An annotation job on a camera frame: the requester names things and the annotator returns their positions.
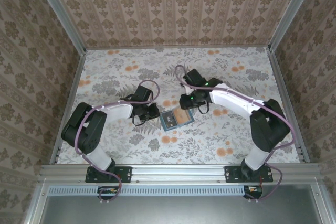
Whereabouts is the blue card holder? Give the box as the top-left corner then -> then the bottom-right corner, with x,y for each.
159,106 -> 196,132

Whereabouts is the dark blue credit card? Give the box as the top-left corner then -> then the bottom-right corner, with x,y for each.
161,111 -> 176,131

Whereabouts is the grey sheet metal panel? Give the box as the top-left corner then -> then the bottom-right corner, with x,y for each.
39,184 -> 325,224

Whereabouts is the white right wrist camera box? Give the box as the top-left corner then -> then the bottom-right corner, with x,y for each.
180,83 -> 192,96

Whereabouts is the thin black left camera cable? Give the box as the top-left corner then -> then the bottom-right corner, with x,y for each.
132,113 -> 149,126

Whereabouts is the thin black camera cable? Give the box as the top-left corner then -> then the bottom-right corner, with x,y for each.
196,95 -> 211,115
132,113 -> 149,126

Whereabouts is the thin black right camera cable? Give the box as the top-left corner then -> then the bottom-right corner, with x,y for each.
196,95 -> 211,115

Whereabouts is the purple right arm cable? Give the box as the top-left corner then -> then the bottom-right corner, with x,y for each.
174,64 -> 296,204

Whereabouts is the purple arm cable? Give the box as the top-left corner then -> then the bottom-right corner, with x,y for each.
74,79 -> 161,204
174,64 -> 296,204

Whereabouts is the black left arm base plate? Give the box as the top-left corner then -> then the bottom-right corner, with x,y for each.
85,165 -> 133,184

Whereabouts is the aluminium frame cross rail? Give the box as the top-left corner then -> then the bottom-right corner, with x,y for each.
38,163 -> 323,183

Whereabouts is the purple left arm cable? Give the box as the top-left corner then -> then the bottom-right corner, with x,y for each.
74,79 -> 161,204

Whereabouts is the aluminium side rail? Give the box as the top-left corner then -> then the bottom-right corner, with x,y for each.
268,47 -> 311,164
49,50 -> 87,164

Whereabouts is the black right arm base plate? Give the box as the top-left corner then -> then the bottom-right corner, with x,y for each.
224,165 -> 274,184

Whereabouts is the grey slotted cable duct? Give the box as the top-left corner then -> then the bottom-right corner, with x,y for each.
48,184 -> 246,197

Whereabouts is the aluminium frame post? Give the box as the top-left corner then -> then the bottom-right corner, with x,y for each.
268,0 -> 320,51
30,0 -> 87,54

